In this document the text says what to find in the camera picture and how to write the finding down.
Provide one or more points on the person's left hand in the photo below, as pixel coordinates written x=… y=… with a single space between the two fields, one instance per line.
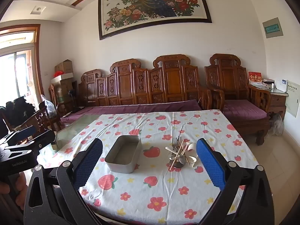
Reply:
x=20 y=187

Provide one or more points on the grey plastic bag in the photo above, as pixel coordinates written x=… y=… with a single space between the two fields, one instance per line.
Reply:
x=276 y=124

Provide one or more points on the white blue desktop device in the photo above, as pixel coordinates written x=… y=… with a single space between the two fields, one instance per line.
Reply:
x=281 y=85

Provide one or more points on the metal fork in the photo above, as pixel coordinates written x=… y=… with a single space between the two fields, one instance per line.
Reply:
x=174 y=142

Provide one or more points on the purple armchair cushion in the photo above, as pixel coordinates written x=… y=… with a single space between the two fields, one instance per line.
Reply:
x=243 y=110

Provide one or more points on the metal spoon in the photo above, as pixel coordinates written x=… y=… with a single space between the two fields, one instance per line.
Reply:
x=178 y=164

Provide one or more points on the white plate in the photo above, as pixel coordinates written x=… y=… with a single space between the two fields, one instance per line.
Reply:
x=193 y=161

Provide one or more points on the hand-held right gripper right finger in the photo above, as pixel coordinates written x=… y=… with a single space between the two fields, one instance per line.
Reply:
x=211 y=166

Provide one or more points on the white plastic spoon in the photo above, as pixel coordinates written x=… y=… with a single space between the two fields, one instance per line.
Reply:
x=169 y=148

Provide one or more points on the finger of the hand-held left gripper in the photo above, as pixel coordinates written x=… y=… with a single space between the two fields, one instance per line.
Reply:
x=42 y=140
x=23 y=132

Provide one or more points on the long purple sofa cushion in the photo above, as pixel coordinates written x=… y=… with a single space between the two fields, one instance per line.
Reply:
x=140 y=109

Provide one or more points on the small beige black object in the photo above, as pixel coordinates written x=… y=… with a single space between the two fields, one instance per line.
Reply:
x=54 y=145

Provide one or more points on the white flat box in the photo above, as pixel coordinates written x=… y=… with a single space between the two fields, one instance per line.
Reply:
x=62 y=78

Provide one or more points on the wooden side table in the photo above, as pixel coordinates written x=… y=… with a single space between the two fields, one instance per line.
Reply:
x=277 y=100

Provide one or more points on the beige round bowl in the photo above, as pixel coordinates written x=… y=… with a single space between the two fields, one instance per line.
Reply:
x=191 y=146

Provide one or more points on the rectangular metal tray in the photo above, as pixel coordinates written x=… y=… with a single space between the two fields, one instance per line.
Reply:
x=110 y=166

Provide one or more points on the large cardboard box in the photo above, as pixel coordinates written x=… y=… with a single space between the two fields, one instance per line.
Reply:
x=65 y=90

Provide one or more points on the brown cardboard box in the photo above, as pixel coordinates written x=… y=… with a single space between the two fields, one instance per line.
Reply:
x=63 y=66

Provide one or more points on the wooden framed glass door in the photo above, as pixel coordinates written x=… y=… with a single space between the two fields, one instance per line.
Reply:
x=35 y=58

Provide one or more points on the floral strawberry tablecloth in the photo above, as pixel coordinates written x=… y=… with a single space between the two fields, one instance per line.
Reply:
x=150 y=192

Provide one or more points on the white wall panel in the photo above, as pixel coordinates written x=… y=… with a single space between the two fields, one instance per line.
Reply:
x=294 y=98

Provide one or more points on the black desk lamp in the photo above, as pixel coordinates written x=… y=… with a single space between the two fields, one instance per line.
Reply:
x=73 y=96

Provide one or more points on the carved wooden sofa bench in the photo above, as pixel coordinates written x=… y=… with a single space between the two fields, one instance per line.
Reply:
x=173 y=79

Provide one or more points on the red decoration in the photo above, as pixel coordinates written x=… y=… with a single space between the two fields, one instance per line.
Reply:
x=57 y=73

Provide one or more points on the square ceiling light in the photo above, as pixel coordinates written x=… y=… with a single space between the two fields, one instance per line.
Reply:
x=39 y=9

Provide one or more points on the red desk card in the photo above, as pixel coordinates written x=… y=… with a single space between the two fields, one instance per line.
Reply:
x=255 y=77

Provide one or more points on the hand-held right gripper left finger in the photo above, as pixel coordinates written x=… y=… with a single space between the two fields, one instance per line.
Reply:
x=89 y=161

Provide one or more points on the wooden chair with dark clothes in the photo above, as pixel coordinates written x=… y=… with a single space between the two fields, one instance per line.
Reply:
x=21 y=112

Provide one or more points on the carved wooden armchair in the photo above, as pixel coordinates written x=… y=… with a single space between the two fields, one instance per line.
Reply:
x=230 y=79

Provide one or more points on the clear plastic bag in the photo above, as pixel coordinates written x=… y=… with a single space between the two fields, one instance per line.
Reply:
x=49 y=107

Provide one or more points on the wooden chopstick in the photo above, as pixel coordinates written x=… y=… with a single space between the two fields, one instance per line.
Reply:
x=177 y=155
x=184 y=153

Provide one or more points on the grey green wall box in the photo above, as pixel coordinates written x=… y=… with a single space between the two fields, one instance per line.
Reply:
x=272 y=27

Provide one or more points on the framed peacock painting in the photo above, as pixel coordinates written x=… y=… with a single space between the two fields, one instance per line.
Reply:
x=152 y=7

